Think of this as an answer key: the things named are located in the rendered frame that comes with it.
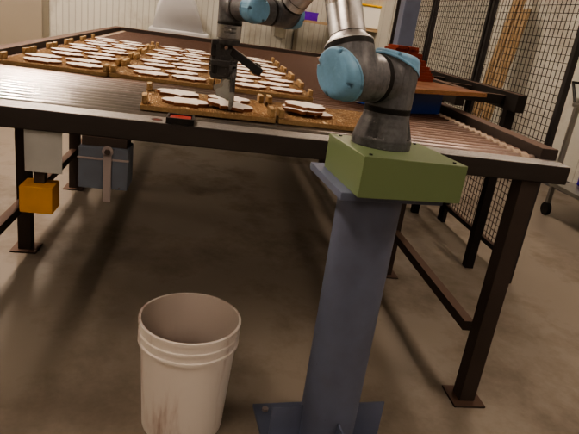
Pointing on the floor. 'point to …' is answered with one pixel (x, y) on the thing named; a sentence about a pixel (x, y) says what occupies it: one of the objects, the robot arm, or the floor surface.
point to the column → (343, 320)
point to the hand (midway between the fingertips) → (230, 105)
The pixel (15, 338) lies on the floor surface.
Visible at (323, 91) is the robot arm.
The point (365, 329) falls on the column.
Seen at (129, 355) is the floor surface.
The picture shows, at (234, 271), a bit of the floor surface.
